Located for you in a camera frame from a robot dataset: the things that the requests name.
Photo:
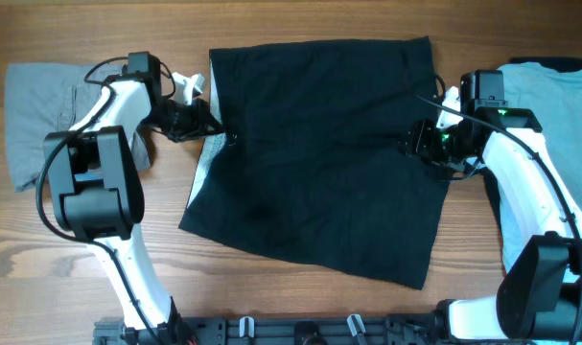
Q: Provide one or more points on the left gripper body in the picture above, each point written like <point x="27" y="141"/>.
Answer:
<point x="182" y="121"/>

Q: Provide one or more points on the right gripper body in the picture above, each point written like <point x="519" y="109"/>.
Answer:
<point x="440" y="148"/>

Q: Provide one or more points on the black shorts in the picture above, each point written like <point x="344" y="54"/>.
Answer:
<point x="311" y="169"/>

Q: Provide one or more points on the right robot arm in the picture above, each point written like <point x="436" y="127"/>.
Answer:
<point x="540" y="297"/>

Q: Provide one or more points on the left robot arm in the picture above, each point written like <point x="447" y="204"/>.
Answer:
<point x="89" y="190"/>

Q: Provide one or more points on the folded grey shorts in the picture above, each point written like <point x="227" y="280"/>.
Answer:
<point x="41" y="98"/>

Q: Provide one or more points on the black garment under pile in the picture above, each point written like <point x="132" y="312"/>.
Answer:
<point x="551" y="64"/>

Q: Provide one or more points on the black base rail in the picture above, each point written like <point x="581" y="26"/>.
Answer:
<point x="395" y="329"/>

